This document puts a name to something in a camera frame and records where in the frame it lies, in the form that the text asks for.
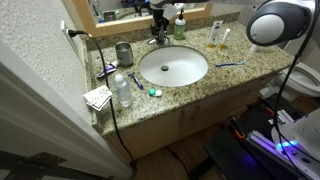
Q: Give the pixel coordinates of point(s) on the chrome sink faucet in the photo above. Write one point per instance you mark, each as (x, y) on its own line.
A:
(161, 41)

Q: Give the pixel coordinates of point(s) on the small white yellow-capped tube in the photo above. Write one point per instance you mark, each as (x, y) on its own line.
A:
(224, 38)

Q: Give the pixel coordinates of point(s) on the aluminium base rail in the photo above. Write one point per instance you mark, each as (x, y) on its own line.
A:
(263, 141)

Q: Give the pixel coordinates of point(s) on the orange black clamp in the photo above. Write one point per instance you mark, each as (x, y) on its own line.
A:
(237, 130)
(269, 111)

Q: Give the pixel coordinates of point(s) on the large white cream tube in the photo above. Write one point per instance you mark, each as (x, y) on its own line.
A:
(214, 33)

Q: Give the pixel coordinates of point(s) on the purple toothpaste tube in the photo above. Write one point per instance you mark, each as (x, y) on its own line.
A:
(108, 70)

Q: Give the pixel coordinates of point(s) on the white door frame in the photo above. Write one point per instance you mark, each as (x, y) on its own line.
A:
(43, 126)

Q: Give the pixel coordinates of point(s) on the green soap pump bottle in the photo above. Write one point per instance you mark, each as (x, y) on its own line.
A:
(179, 28)

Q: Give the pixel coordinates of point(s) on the clear plastic water bottle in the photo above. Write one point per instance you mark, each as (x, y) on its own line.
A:
(123, 91)

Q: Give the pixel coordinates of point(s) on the white tissue packet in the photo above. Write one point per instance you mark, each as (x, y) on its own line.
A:
(97, 97)

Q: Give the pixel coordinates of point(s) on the white toilet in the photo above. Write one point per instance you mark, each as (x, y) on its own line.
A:
(300, 80)

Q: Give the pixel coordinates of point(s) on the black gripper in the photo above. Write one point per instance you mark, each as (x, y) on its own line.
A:
(160, 18)

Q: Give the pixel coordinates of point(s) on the white oval sink basin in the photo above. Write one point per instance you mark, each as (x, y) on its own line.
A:
(180, 66)

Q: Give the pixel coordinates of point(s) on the blue razor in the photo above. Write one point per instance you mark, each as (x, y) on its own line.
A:
(136, 81)

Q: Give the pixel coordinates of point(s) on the wood-framed wall mirror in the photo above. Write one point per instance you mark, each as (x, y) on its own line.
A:
(83, 20)

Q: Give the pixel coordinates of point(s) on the metal sink drain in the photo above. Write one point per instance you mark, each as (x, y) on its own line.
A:
(164, 68)

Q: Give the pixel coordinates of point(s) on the black cart top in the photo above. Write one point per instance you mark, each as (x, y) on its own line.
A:
(230, 156)

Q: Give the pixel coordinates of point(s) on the beige vanity cabinet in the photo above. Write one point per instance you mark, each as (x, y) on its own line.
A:
(160, 130)

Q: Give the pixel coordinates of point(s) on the grey metal cup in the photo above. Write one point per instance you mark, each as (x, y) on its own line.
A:
(124, 54)

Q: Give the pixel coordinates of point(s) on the blue toothbrush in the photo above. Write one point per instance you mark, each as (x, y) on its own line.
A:
(230, 64)

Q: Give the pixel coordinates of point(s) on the green floss container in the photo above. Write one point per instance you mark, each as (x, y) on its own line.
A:
(155, 92)

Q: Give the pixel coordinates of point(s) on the white wall outlet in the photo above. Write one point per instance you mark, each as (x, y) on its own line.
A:
(68, 38)

